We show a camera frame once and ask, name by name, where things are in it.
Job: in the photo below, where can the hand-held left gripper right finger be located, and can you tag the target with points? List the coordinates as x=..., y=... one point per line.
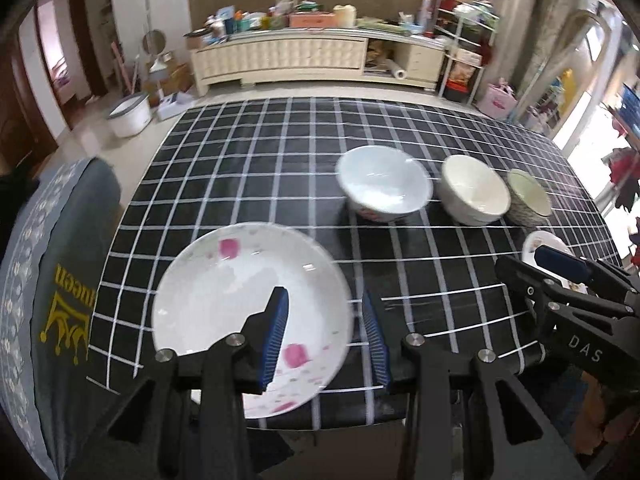
x=375, y=340

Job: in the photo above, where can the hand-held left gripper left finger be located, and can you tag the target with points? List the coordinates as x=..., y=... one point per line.
x=275, y=340

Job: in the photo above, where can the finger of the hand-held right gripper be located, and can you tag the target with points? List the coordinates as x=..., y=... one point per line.
x=557, y=262
x=520, y=277

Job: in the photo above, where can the small white printed plate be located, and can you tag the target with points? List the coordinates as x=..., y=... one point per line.
x=537, y=240

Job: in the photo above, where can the white plate with pink squares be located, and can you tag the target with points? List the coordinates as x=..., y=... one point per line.
x=225, y=300

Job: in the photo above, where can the patterned cream bowl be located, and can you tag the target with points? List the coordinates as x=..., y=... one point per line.
x=531, y=197

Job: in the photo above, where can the plain cream bowl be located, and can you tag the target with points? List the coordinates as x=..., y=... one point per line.
x=475, y=185

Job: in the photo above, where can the white bowl with red pattern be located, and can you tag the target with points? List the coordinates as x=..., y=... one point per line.
x=385, y=180

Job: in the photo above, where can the red hanging clothes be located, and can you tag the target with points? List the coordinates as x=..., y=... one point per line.
x=625, y=175

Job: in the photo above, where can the pink bag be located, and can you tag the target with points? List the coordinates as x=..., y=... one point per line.
x=497, y=102

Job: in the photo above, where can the black white checkered tablecloth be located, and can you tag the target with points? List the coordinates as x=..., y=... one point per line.
x=250, y=160

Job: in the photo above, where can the white paper roll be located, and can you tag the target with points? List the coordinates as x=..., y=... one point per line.
x=395, y=69

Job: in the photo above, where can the white metal shelf rack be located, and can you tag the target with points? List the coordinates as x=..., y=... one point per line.
x=467, y=35

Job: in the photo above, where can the grey crown print seat cover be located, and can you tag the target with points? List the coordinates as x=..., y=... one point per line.
x=30, y=260

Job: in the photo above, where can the white bucket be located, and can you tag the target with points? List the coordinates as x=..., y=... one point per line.
x=129, y=117

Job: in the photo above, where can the cardboard box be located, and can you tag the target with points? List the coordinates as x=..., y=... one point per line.
x=175, y=80

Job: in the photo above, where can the cream tufted low cabinet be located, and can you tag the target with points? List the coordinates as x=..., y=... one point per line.
x=280, y=57

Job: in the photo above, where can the cream lidded jar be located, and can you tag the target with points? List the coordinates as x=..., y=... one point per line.
x=345, y=16

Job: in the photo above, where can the pink box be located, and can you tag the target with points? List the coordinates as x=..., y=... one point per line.
x=312, y=20

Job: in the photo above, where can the brown wooden door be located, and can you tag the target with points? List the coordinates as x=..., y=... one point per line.
x=20, y=105

